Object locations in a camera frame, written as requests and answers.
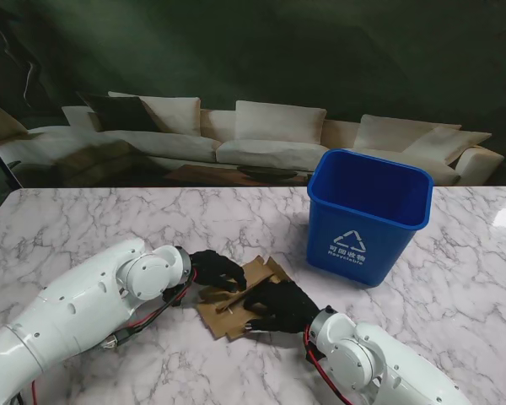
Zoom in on right arm red black cables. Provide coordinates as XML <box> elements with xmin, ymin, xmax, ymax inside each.
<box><xmin>303</xmin><ymin>324</ymin><xmax>363</xmax><ymax>405</ymax></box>

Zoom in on arm red black cables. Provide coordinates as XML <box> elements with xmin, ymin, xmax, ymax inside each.
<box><xmin>19</xmin><ymin>269</ymin><xmax>195</xmax><ymax>405</ymax></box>
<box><xmin>303</xmin><ymin>324</ymin><xmax>363</xmax><ymax>405</ymax></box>

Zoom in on cream printed sofa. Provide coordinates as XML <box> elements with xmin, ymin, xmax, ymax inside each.
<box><xmin>0</xmin><ymin>90</ymin><xmax>505</xmax><ymax>186</ymax></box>

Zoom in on brown cardboard box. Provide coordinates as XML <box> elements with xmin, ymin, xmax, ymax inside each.
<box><xmin>195</xmin><ymin>254</ymin><xmax>294</xmax><ymax>342</ymax></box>

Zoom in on left arm red black cables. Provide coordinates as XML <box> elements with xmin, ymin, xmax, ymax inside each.
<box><xmin>19</xmin><ymin>269</ymin><xmax>195</xmax><ymax>405</ymax></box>

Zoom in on blue plastic recycling bin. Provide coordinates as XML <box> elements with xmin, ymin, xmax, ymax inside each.
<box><xmin>305</xmin><ymin>148</ymin><xmax>434</xmax><ymax>287</ymax></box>

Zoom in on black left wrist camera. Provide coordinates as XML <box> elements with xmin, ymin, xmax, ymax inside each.
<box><xmin>162</xmin><ymin>286</ymin><xmax>187</xmax><ymax>308</ymax></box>

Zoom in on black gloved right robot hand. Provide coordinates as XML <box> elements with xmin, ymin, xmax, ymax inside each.
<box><xmin>242</xmin><ymin>280</ymin><xmax>321</xmax><ymax>334</ymax></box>

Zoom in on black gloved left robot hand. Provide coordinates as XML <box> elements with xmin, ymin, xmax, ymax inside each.
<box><xmin>189</xmin><ymin>249</ymin><xmax>249</xmax><ymax>293</ymax></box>

